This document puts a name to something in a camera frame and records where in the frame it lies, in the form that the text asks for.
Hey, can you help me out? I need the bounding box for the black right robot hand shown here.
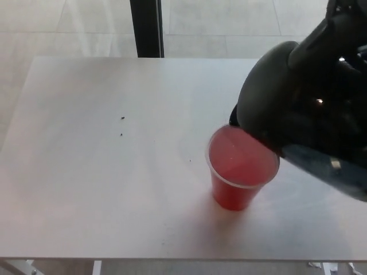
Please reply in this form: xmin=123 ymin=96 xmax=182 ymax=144
xmin=326 ymin=0 xmax=367 ymax=21

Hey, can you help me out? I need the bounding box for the black electric kettle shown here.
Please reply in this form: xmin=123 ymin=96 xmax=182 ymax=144
xmin=228 ymin=14 xmax=367 ymax=203

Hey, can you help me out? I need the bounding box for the red plastic cup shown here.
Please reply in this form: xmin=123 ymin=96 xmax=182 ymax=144
xmin=205 ymin=124 xmax=280 ymax=212

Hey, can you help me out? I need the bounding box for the black window frame post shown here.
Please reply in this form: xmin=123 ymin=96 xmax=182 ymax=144
xmin=129 ymin=0 xmax=166 ymax=58

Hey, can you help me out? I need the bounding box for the white table frame brace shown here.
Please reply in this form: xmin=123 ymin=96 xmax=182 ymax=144
xmin=0 ymin=260 xmax=38 ymax=275

